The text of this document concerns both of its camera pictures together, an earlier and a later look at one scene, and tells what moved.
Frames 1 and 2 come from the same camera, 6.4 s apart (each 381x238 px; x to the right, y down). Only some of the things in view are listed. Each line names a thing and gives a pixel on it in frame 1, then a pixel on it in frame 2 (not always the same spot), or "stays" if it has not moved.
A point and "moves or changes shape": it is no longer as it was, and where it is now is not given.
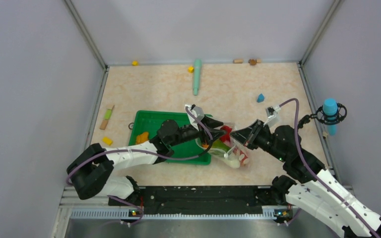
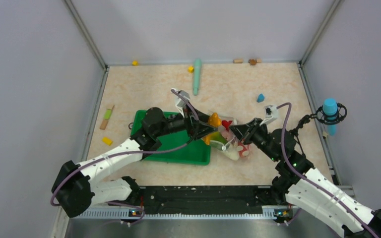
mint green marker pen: x=197 y=73 stays
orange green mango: x=218 y=144 moves or changes shape
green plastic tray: x=149 y=122 stays
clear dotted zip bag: x=230 y=150 moves or changes shape
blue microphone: x=330 y=107 stays
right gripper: x=248 y=136 stays
